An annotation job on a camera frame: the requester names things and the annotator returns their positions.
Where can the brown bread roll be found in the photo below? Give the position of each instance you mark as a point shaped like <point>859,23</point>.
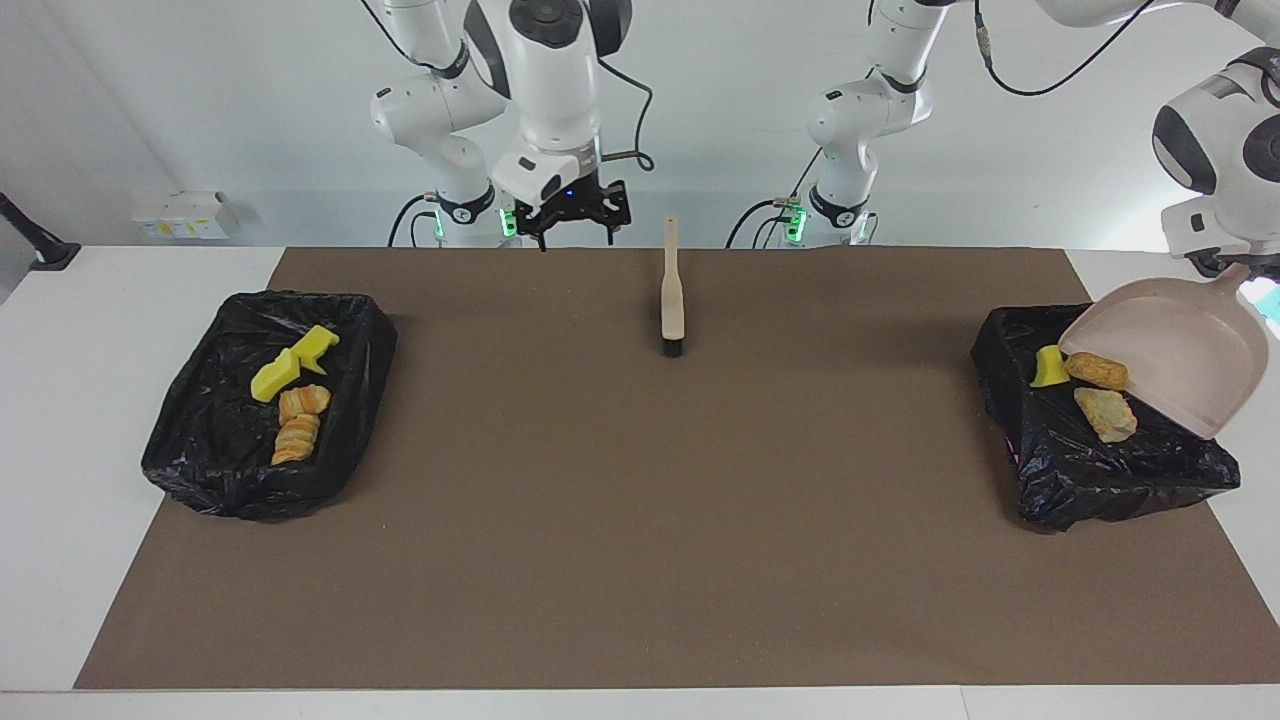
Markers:
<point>1097,370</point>

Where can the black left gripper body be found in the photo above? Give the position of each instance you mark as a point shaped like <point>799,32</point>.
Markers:
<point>1235,264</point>

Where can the pale torn bread chunk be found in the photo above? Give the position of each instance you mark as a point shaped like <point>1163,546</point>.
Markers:
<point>1106,412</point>

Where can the black bag lined bin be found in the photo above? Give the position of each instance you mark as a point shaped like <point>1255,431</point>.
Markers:
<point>210,430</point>
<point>1090,470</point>

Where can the striped orange croissant piece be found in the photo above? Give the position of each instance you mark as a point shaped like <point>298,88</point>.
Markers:
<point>304,400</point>

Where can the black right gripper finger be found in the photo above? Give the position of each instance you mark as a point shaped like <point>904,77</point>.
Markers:
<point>612,230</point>
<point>541,238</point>

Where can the beige brush with black bristles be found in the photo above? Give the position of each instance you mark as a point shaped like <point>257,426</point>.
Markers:
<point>672,300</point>

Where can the black clamp stand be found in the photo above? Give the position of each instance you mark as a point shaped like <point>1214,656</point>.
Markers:
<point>50,252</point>

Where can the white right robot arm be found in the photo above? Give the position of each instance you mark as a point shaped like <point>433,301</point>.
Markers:
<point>540,80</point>

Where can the white wall outlet box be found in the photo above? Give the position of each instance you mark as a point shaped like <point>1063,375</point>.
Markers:
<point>180,215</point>

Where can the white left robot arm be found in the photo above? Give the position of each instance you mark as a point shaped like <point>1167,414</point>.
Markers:
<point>1220,150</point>

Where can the beige plastic dustpan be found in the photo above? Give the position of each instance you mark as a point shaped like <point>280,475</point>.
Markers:
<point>1180,350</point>

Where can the small yellow sponge wedge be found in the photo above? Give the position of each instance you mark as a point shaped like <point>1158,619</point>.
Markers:
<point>1049,368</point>

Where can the croissant piece with pale side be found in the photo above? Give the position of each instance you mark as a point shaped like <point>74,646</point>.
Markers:
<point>296,438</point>

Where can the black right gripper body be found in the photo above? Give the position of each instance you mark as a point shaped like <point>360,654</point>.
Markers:
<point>575,200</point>

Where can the large brown table mat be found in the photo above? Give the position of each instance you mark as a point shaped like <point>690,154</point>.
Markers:
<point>640,600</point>

